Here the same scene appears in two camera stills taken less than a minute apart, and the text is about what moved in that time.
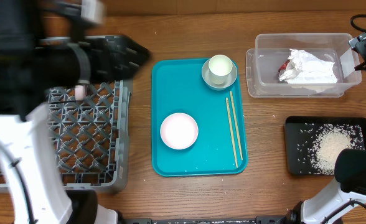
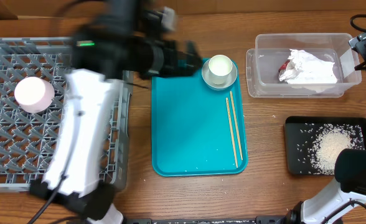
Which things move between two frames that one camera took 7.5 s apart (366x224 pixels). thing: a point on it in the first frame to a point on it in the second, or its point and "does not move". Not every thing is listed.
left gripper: x=112 y=67 to x=167 y=66
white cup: x=220 y=67 does not move
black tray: x=312 y=142 does not move
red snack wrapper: x=284 y=66 does not move
